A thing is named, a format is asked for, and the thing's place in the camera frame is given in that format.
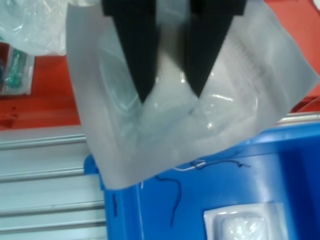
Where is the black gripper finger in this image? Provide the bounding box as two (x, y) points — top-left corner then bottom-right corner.
(184, 0), (247, 99)
(101, 0), (159, 104)

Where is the white bandage pack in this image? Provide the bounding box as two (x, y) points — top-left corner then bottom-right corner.
(202, 201), (293, 240)
(66, 0), (320, 190)

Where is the red crate holding syringe packs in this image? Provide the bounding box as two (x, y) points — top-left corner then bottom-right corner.
(0, 41), (85, 130)

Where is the clear pack with green syringe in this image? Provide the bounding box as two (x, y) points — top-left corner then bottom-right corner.
(0, 0), (101, 57)

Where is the thin white thread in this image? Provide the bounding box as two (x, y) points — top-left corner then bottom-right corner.
(174, 161), (207, 173)

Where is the flat pack with green item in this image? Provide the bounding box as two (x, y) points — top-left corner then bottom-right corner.
(0, 47), (35, 96)

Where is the blue open-front storage bin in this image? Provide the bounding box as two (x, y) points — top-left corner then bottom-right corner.
(83, 127), (320, 240)

